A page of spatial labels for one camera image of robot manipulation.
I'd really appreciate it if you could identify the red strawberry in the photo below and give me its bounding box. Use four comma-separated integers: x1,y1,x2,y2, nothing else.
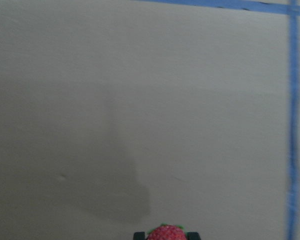
146,224,187,240

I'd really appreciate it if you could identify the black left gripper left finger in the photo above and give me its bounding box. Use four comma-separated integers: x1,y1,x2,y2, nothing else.
133,231,146,240

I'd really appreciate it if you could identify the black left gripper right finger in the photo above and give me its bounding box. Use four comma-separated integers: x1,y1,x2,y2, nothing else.
186,232,200,240

